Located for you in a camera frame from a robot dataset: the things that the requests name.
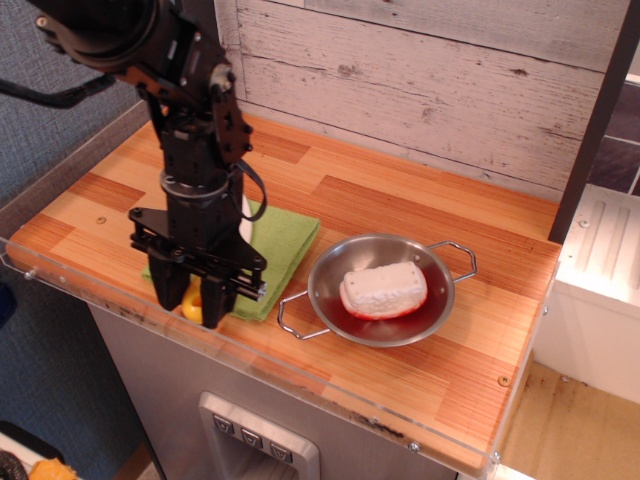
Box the yellow handled toy knife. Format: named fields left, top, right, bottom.
left=180, top=197, right=254, bottom=324

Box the dark woven object bottom left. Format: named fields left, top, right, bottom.
left=0, top=450, right=29, bottom=480

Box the grey toy fridge cabinet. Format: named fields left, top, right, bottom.
left=92, top=308, right=455, bottom=479

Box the silver dispenser button panel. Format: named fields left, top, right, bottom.
left=199, top=392, right=321, bottom=479

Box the silver metal bowl with handles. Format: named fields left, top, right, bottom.
left=277, top=233, right=477, bottom=348

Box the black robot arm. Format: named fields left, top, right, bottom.
left=37, top=1, right=267, bottom=329

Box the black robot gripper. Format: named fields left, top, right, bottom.
left=129, top=179, right=267, bottom=329

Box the dark right shelf post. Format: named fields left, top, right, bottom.
left=548, top=0, right=639, bottom=244

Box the white red toy food piece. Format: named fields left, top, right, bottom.
left=339, top=262, right=428, bottom=320

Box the orange object bottom left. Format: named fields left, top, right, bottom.
left=28, top=458, right=79, bottom=480

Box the white toy sink unit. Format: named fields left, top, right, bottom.
left=533, top=185, right=639, bottom=402

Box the green folded cloth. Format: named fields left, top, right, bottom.
left=140, top=199, right=321, bottom=324

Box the clear acrylic table guard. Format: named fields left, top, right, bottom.
left=7, top=232, right=560, bottom=479

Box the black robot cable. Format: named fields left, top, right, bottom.
left=0, top=74, right=119, bottom=109

